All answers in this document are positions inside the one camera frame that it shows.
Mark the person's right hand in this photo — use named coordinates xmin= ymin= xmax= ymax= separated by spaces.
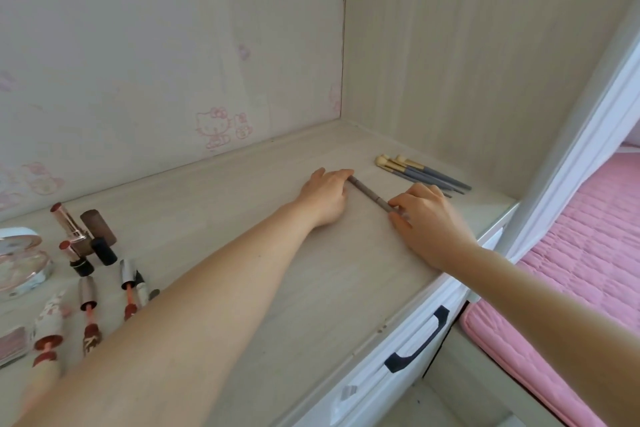
xmin=387 ymin=183 xmax=479 ymax=272

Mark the person's left hand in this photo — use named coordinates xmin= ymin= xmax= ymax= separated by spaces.
xmin=295 ymin=167 xmax=355 ymax=230

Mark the set of makeup brushes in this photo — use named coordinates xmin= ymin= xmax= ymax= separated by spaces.
xmin=385 ymin=166 xmax=453 ymax=199

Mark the grey eyebrow pencil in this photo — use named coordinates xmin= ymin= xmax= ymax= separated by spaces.
xmin=347 ymin=175 xmax=401 ymax=215

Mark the white grey eyeliner pen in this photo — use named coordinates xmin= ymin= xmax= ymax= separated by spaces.
xmin=133 ymin=271 xmax=151 ymax=308

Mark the silver wand cap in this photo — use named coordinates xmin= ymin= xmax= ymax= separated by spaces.
xmin=119 ymin=259 xmax=140 ymax=308

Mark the brown lipstick cap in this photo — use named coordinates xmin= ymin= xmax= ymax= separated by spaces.
xmin=79 ymin=209 xmax=119 ymax=248

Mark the black lipstick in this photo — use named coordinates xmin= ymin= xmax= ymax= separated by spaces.
xmin=91 ymin=237 xmax=119 ymax=266

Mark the small black case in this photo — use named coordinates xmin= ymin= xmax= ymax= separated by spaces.
xmin=59 ymin=240 xmax=95 ymax=278

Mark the rose gold brown lipstick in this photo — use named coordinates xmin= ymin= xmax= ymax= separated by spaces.
xmin=49 ymin=202 xmax=93 ymax=255

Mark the white round blush compact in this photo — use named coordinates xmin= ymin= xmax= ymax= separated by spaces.
xmin=0 ymin=227 xmax=55 ymax=300

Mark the pink glitter single eyeshadow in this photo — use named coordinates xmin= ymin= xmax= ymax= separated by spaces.
xmin=0 ymin=325 xmax=31 ymax=368

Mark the person's left forearm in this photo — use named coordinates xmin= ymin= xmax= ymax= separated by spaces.
xmin=15 ymin=203 xmax=321 ymax=427

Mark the pink quilted mat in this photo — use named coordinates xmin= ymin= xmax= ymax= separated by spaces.
xmin=459 ymin=151 xmax=640 ymax=427

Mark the light wooden side panel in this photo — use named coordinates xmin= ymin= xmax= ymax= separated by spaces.
xmin=342 ymin=0 xmax=640 ymax=202

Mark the dark drawer handle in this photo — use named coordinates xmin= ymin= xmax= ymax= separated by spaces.
xmin=383 ymin=305 xmax=451 ymax=375

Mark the white panelled bed frame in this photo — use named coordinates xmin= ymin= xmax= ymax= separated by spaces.
xmin=495 ymin=0 xmax=640 ymax=262

